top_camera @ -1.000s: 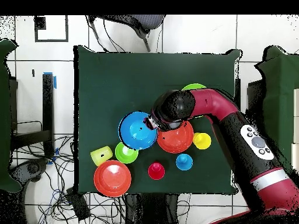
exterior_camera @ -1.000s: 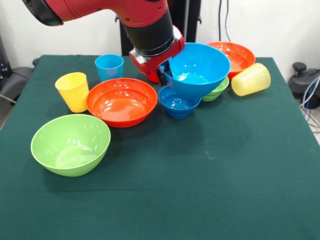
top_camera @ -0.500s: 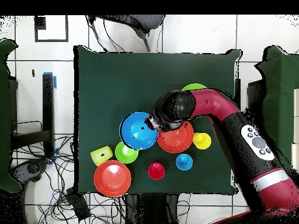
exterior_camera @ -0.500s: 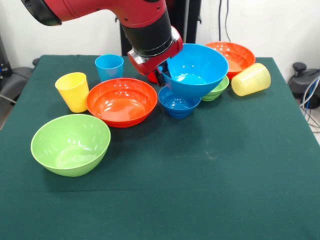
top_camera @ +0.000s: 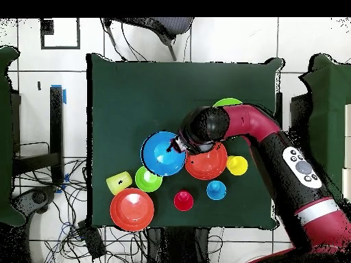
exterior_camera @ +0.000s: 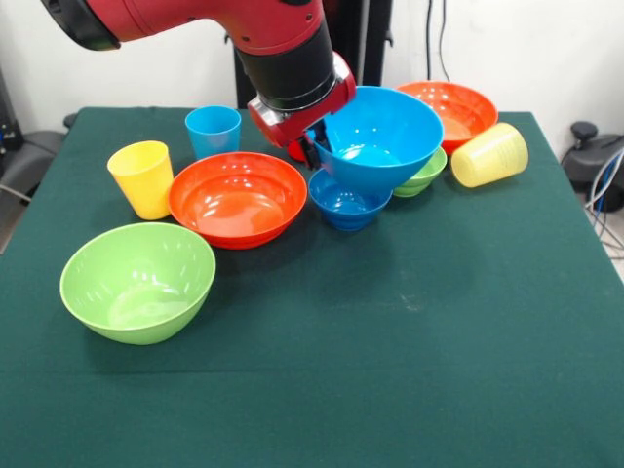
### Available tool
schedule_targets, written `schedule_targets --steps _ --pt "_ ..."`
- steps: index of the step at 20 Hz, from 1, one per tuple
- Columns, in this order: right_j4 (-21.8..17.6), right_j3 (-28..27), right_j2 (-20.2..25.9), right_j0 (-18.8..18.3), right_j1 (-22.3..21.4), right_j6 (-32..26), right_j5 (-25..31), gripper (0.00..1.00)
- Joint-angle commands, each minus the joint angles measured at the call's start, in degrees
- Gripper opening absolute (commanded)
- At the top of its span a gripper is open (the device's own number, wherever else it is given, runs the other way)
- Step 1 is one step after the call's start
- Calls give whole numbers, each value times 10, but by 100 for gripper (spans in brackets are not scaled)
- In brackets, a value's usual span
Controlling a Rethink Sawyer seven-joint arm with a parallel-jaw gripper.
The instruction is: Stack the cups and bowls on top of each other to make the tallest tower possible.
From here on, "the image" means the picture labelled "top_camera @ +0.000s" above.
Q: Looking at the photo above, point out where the orange bowl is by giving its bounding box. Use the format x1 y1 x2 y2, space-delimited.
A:
110 188 155 233
184 142 228 181

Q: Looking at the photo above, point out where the blue tape strip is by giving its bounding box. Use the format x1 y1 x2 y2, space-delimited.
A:
54 173 70 195
50 84 67 105

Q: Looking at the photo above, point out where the opaque yellow cup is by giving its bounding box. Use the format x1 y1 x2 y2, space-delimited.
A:
226 155 249 177

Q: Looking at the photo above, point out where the black square frame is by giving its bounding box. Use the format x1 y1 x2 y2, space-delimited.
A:
40 17 81 51

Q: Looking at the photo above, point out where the grey office chair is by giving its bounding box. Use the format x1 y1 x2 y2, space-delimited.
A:
102 17 195 62

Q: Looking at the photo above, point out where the floor cable bundle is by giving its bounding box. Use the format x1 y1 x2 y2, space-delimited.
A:
16 157 149 263

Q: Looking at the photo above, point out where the red cup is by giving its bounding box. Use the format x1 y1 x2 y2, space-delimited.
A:
173 189 195 212

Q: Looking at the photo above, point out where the small green bowl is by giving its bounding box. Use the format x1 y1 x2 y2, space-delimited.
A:
134 165 163 193

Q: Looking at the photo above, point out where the dark green tablecloth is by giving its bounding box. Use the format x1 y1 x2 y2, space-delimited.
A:
86 53 283 229

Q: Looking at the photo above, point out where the light blue cup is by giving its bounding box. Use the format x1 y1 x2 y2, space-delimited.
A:
206 179 228 201

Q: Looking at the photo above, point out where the black power strip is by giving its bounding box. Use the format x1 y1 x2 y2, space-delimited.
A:
77 220 107 260

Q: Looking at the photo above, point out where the black chair base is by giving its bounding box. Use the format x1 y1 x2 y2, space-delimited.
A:
12 185 59 223

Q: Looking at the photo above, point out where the large light blue bowl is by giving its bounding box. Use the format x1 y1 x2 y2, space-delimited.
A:
140 131 188 177

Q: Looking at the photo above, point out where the translucent yellow cup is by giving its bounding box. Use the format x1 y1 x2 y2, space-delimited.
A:
106 171 133 196

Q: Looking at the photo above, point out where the large green bowl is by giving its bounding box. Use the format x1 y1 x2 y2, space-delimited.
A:
212 97 244 108

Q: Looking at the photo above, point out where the green table cloth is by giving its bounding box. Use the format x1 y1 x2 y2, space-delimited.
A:
0 45 27 227
298 53 351 203

